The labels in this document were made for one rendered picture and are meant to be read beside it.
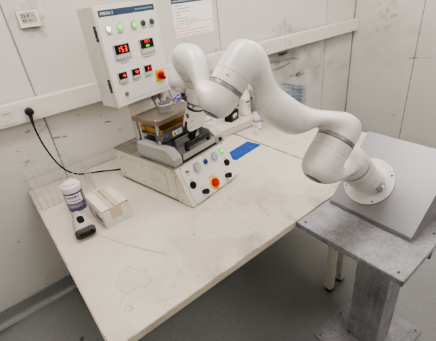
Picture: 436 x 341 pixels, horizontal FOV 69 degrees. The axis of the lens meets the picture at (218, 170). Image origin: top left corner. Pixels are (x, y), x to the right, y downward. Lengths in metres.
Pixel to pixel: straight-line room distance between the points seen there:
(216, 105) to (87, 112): 1.20
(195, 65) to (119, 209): 0.75
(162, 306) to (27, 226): 1.19
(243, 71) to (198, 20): 1.38
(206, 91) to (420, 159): 0.85
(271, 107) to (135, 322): 0.73
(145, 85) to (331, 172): 0.99
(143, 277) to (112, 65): 0.89
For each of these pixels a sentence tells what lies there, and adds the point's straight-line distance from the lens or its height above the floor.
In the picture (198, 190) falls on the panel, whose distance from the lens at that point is 1.43.
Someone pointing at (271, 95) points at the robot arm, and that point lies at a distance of 0.89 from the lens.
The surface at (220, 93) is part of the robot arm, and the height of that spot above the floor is 1.34.
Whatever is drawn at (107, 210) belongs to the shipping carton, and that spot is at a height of 0.84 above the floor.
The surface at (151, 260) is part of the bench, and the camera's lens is 1.22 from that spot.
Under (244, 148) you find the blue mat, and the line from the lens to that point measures 1.88.
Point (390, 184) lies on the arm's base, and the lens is 1.34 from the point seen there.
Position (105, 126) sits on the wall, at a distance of 1.98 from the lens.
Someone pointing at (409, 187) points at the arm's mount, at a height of 0.89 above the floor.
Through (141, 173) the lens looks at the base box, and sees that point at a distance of 1.61.
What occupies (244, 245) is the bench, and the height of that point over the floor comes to 0.75.
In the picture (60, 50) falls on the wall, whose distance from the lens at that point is 1.87.
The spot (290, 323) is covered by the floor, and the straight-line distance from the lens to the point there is 1.91.
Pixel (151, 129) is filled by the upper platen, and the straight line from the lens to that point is 1.50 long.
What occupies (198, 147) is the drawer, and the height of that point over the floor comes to 0.96.
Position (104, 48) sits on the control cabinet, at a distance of 1.50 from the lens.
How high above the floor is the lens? 1.57
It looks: 29 degrees down
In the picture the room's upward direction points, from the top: 7 degrees counter-clockwise
